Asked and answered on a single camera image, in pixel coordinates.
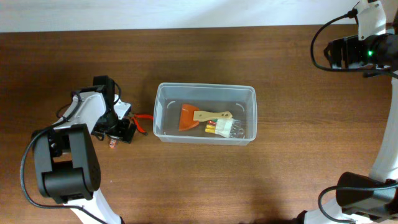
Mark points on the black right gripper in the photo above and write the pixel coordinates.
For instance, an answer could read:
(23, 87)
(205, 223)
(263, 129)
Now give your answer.
(349, 45)

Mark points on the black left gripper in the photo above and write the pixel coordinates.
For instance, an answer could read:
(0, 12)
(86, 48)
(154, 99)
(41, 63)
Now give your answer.
(120, 133)

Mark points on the red handled cutting pliers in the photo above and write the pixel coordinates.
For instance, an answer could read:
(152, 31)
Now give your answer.
(137, 120)

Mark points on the clear plastic container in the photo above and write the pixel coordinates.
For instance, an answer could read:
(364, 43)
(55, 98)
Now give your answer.
(237, 100)

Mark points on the orange scraper wooden handle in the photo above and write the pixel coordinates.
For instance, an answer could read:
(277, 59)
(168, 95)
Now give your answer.
(191, 116)

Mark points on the pack of coloured bits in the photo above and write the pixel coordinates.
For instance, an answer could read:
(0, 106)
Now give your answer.
(227, 128)

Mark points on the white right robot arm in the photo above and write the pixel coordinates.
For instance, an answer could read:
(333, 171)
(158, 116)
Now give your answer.
(372, 51)

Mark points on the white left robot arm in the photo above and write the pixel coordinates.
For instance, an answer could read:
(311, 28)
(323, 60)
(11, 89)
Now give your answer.
(66, 164)

